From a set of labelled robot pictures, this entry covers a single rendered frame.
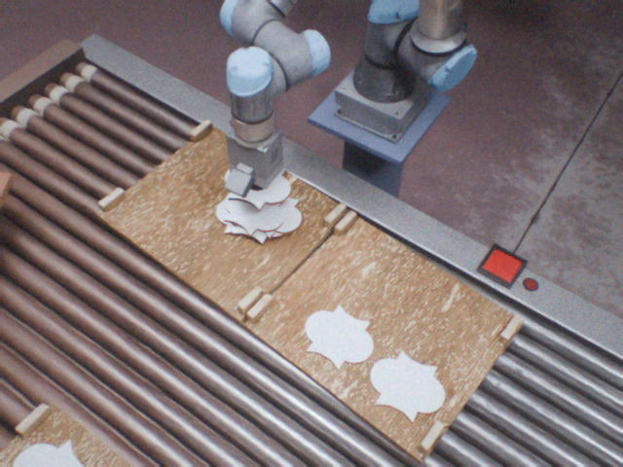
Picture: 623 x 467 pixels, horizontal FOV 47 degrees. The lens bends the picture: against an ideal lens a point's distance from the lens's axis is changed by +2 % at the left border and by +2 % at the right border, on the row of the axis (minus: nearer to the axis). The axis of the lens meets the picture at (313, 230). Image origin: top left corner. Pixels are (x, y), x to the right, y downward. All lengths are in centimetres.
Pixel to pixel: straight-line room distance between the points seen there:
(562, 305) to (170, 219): 81
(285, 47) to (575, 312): 76
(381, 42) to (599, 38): 219
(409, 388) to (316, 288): 27
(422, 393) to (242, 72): 63
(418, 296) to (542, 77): 214
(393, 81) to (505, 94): 162
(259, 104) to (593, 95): 237
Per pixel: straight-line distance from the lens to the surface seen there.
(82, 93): 186
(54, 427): 133
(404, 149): 173
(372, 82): 169
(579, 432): 137
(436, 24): 148
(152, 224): 151
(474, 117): 313
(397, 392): 129
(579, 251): 278
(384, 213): 153
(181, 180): 157
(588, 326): 148
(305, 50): 123
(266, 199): 136
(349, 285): 139
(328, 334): 133
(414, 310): 138
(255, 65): 117
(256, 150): 127
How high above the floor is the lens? 211
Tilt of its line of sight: 53 degrees down
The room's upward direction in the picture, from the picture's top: 2 degrees clockwise
